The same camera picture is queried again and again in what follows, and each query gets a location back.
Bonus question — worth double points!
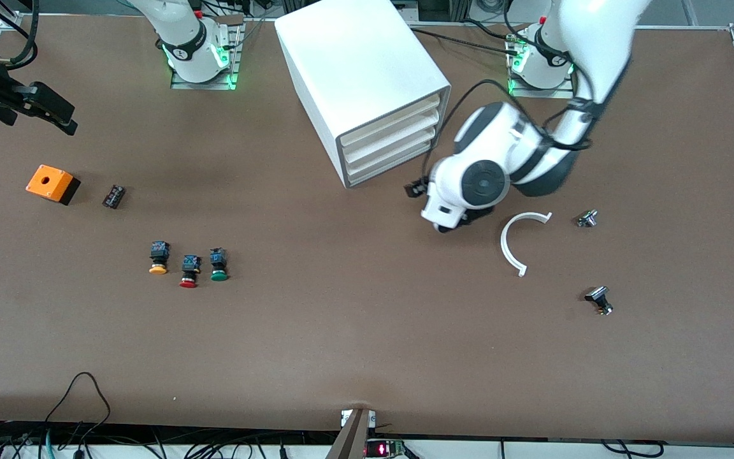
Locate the device with red display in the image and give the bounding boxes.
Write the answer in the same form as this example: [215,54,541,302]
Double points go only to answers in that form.
[365,439,407,459]

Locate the brown camera mount post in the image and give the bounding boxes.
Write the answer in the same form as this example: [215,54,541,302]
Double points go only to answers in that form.
[326,408,371,459]

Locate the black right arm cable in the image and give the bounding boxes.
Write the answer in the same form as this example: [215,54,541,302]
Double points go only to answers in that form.
[0,0,40,71]

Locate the white drawer cabinet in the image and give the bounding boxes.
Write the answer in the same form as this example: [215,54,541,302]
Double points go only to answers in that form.
[275,0,452,189]

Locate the black silver selector switch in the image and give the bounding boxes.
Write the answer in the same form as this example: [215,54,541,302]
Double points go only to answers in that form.
[584,286,614,316]

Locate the white drawer with handle cutout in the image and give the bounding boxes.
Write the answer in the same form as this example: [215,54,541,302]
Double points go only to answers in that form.
[347,126,439,184]

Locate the thin black looped cable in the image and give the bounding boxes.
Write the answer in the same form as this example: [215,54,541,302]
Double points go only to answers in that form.
[44,372,112,441]

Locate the red push button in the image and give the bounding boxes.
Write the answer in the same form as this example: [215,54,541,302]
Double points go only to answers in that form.
[179,255,202,289]

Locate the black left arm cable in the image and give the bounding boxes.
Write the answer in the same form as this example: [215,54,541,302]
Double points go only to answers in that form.
[405,79,597,199]

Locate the orange button enclosure box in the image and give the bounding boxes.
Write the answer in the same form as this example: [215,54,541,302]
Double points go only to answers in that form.
[25,164,81,206]

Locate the black cable behind cabinet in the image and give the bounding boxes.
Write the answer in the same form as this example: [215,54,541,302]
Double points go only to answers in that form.
[408,25,521,48]

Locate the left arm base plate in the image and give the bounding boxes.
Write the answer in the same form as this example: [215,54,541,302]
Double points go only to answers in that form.
[506,25,576,99]

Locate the white curved plastic arc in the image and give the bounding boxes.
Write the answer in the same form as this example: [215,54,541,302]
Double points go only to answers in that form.
[500,211,554,278]

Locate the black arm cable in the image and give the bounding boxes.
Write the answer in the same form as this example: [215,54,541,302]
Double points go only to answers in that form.
[0,0,40,71]
[405,79,597,199]

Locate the white plain drawer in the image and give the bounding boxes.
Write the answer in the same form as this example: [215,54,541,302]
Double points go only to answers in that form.
[343,110,439,165]
[342,96,439,149]

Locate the yellow push button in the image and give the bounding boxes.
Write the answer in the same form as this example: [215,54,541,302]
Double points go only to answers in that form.
[148,240,171,275]

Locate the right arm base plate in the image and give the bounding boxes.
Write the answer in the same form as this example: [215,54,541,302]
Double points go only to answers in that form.
[171,14,243,91]

